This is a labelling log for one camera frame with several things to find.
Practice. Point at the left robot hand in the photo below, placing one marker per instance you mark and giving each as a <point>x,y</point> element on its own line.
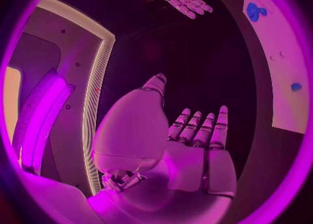
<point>151,169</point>

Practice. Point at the white task board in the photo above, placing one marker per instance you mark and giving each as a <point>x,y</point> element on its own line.
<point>281,38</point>

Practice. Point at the blue gear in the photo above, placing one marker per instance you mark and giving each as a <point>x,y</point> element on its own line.
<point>252,11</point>

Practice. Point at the blue peg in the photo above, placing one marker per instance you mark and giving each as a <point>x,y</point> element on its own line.
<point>263,11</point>

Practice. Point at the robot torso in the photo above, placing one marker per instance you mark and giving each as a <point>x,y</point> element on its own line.
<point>78,51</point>

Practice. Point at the blue cylinder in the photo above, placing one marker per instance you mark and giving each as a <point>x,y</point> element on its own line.
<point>296,87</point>

